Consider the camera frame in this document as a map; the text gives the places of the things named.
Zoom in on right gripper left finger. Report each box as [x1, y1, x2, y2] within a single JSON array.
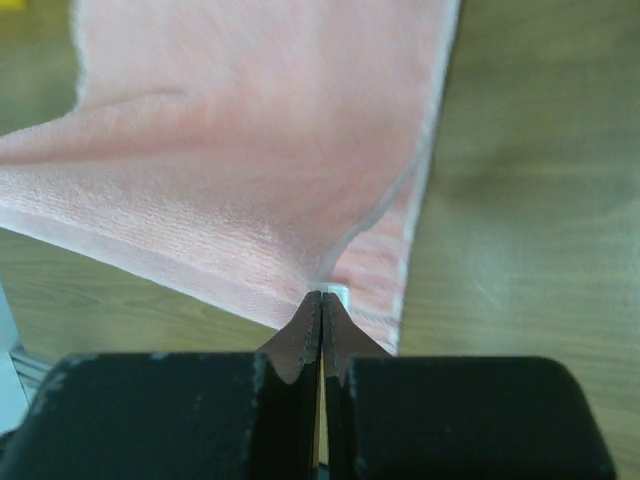
[[257, 291, 321, 479]]

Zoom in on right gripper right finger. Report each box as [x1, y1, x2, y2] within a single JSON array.
[[322, 293, 390, 479]]

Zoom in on pink towel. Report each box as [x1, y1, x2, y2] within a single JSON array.
[[1, 1, 460, 352]]

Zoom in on aluminium frame rail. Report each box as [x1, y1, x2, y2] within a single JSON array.
[[9, 345, 51, 401]]

